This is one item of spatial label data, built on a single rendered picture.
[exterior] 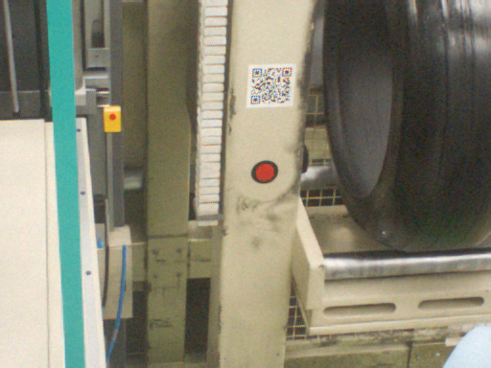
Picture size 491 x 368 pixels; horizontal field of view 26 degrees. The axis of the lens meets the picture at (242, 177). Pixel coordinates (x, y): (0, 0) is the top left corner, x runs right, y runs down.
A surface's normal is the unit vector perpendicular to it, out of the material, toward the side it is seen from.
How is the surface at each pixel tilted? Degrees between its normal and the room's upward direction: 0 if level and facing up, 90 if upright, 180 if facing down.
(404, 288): 0
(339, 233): 0
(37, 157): 0
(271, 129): 90
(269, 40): 90
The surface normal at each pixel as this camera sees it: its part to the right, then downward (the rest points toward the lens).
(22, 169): 0.05, -0.85
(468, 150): 0.17, 0.47
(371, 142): 0.14, -0.38
